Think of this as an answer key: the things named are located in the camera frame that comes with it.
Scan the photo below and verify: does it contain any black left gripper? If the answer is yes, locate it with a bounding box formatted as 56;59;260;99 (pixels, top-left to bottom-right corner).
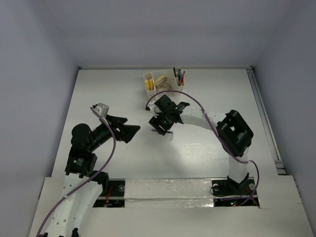
88;114;140;151

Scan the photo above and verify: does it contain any red gel pen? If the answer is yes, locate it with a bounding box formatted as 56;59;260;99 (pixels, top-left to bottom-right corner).
180;71;186;86

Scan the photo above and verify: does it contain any pink highlighter marker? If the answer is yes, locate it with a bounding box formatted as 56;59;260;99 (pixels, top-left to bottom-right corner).
149;79;154;90

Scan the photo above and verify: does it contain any patterned washi tape roll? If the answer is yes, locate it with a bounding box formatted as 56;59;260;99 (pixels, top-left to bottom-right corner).
155;75;167;86

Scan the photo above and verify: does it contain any blue ballpoint pen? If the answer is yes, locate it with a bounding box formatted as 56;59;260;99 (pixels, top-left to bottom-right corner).
178;69;182;86

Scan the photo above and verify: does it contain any large clear packing tape roll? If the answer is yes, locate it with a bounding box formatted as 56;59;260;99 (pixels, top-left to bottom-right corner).
156;82;172;92

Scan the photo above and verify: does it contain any yellow highlighter marker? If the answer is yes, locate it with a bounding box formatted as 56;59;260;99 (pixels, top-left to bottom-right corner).
145;79;150;91

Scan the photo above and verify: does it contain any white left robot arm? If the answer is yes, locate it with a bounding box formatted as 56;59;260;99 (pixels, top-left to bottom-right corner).
36;115;141;237

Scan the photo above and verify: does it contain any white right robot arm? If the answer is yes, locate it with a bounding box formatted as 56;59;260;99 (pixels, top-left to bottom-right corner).
146;95;254;195

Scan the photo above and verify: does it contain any white perforated organizer basket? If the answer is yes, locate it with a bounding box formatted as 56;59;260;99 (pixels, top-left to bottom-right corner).
143;67;185;97

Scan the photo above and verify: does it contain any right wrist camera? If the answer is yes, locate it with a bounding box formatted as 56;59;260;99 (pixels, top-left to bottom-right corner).
145;99;160;117

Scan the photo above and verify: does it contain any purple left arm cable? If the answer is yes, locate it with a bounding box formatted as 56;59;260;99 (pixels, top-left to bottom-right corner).
36;106;117;237

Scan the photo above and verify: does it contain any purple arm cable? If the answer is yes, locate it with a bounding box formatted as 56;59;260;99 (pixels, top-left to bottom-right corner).
36;106;117;237
144;90;260;207

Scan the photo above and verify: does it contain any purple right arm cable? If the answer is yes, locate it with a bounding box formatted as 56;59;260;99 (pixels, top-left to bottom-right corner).
144;90;260;207

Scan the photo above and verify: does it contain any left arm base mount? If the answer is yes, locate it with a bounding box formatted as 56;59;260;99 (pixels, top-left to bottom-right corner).
93;179;125;208

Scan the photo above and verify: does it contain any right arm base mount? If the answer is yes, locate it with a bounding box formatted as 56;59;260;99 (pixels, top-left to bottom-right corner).
209;174;260;207

